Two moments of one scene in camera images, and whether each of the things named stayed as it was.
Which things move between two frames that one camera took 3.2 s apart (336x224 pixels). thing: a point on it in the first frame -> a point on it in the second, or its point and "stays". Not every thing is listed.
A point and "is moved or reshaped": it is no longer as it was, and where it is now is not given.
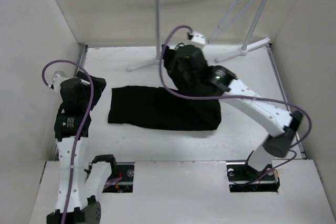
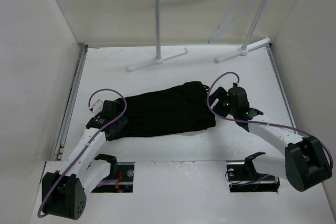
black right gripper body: x=176 y=68 -> x=222 y=107
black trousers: x=156 y=108 is moved or reshaped
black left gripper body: x=98 y=88 -> x=120 y=124
